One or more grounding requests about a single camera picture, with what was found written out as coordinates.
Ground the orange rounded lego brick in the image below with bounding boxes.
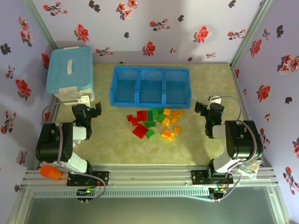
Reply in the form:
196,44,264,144
161,129,176,142

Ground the large red lego plate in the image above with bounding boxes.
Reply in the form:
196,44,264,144
132,124,150,140

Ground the blue three-compartment bin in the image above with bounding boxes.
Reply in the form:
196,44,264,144
110,66,193,109

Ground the storage box with blue lid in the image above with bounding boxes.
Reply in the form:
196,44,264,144
45,45,96,105

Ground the clear bag of colourful items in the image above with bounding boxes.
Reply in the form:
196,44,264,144
238,160,263,179

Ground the orange plastic cylinder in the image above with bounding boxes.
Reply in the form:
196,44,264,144
39,165,63,181

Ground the right controller board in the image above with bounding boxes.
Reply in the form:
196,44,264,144
209,186,229,201

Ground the controller board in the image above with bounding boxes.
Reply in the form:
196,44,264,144
77,188,99,196
209,186,229,201

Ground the left controller board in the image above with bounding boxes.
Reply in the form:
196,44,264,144
77,188,99,196

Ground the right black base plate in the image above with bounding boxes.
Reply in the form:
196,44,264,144
191,169,234,185

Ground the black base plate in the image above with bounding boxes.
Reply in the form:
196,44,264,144
67,171,110,187
191,169,234,185

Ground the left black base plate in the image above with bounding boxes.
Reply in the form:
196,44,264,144
67,171,110,187

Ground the right base cable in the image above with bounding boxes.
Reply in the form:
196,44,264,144
218,170,242,202

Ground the base cable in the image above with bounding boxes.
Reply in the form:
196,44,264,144
218,170,242,202
88,175,106,203

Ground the left base cable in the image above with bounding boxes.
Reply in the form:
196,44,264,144
88,175,106,203

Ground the aluminium cross rail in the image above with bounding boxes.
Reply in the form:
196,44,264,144
23,164,280,189

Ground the aluminium corner post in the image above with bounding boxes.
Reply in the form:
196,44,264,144
229,0,274,71
21,0,57,49

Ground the slotted grey cable duct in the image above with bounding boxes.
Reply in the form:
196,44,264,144
31,188,210,199

